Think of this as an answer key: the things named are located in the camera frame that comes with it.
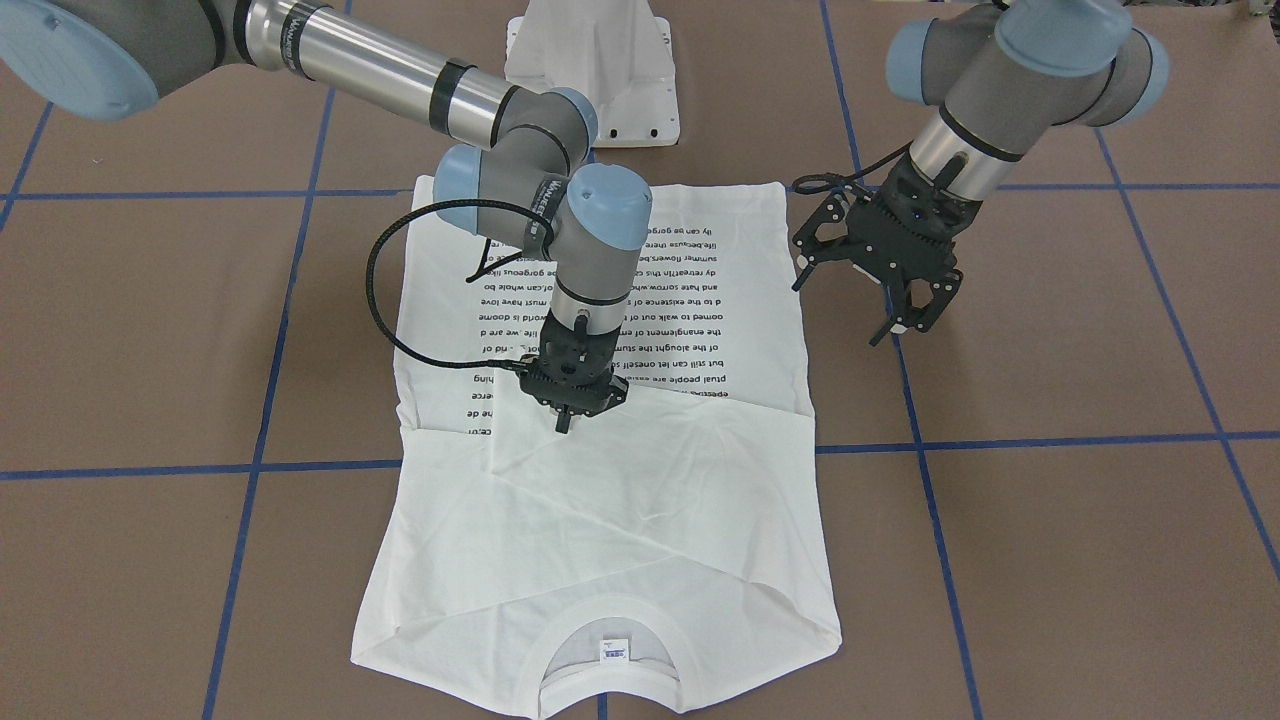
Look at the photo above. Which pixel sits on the white long-sleeve printed t-shirt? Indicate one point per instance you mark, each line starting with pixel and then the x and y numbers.
pixel 670 548

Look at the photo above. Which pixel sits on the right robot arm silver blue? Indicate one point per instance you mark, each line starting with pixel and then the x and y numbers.
pixel 518 171

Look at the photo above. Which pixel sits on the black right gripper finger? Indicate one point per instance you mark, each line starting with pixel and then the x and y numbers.
pixel 564 416

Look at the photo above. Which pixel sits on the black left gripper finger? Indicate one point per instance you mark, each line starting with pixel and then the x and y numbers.
pixel 923 298
pixel 896 318

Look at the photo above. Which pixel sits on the brown paper table mat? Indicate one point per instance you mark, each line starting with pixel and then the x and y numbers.
pixel 1061 502

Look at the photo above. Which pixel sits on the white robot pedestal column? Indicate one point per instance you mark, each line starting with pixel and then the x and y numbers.
pixel 617 53

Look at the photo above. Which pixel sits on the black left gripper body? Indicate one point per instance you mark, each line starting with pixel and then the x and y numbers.
pixel 868 226

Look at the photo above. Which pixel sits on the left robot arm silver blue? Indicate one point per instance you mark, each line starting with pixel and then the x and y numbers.
pixel 997 80

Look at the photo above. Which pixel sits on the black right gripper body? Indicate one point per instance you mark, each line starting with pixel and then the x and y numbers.
pixel 564 420

